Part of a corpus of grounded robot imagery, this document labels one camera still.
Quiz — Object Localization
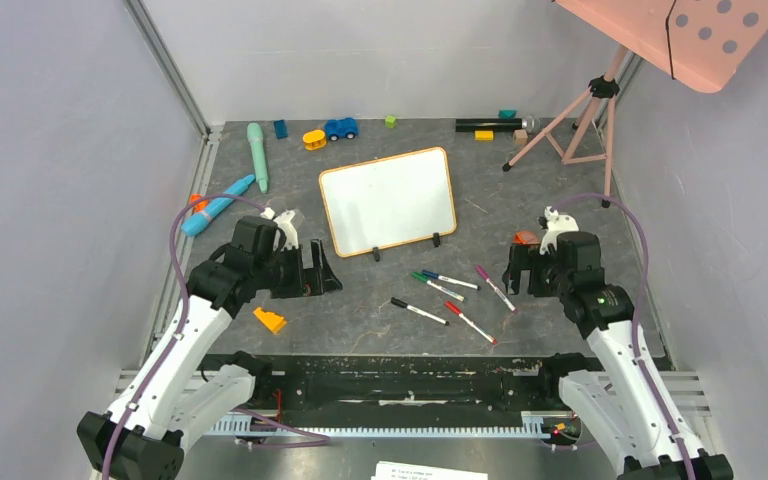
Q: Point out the black cylinder tube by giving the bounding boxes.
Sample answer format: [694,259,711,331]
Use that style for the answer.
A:
[455,118,527,133]

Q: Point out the beige wooden cube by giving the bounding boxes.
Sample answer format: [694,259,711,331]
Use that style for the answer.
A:
[512,129,529,146]

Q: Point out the blue toy car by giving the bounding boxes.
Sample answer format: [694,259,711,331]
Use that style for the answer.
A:
[324,117,359,142]

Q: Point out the orange half-round brick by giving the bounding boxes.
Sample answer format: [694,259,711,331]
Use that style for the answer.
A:
[512,230,541,246]

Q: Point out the small orange block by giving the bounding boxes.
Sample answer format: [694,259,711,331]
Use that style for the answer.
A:
[189,194,209,213]

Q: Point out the light blue toy crayon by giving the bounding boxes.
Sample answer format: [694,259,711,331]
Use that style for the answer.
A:
[181,174,256,237]

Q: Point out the black capped marker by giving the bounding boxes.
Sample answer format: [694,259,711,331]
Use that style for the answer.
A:
[390,297,449,326]

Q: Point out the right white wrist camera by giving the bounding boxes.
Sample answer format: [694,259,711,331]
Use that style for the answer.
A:
[539,206,579,255]

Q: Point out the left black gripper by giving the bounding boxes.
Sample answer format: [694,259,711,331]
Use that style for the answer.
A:
[253,238,341,299]

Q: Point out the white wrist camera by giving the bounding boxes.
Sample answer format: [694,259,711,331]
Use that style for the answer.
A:
[539,206,579,255]
[260,207,303,250]

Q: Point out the clear round cap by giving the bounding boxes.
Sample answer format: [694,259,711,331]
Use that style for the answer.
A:
[522,115,541,134]

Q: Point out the white whiteboard wooden frame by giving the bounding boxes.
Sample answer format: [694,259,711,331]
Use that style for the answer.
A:
[318,147,457,258]

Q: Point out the orange wedge block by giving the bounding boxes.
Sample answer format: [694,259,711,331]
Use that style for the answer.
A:
[253,307,287,334]

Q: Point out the mint green toy crayon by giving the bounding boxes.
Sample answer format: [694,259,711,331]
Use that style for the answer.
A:
[246,123,269,193]

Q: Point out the red capped marker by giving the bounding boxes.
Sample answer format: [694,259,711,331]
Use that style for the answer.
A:
[444,301,497,345]

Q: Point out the yellow oval toy brick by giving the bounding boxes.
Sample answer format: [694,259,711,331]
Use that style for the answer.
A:
[302,129,328,151]

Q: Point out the green capped marker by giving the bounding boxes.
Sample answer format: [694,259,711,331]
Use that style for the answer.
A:
[411,272,466,302]

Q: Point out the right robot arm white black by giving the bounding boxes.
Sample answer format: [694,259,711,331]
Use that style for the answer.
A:
[503,231,734,479]

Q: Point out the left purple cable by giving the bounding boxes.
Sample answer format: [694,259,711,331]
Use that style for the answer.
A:
[100,193,332,480]

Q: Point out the teal block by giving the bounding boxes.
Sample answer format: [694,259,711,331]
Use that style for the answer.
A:
[498,109,517,119]

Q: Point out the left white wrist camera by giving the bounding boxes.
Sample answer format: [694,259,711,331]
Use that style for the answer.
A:
[260,207,303,250]

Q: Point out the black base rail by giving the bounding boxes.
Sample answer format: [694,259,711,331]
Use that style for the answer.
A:
[147,352,673,432]

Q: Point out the pink music stand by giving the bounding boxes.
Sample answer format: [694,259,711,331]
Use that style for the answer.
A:
[502,0,768,194]

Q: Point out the white paper sheet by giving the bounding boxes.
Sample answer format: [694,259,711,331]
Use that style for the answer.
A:
[370,461,489,480]

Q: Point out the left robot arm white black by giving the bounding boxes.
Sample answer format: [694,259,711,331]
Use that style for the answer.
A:
[77,210,342,479]

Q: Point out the purple capped marker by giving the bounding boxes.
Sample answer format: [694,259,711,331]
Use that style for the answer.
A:
[475,265,518,313]

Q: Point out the dark blue brick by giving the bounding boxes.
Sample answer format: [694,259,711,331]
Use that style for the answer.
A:
[273,120,289,139]

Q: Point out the yellow flat brick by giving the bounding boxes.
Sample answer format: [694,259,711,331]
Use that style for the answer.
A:
[474,130,494,142]

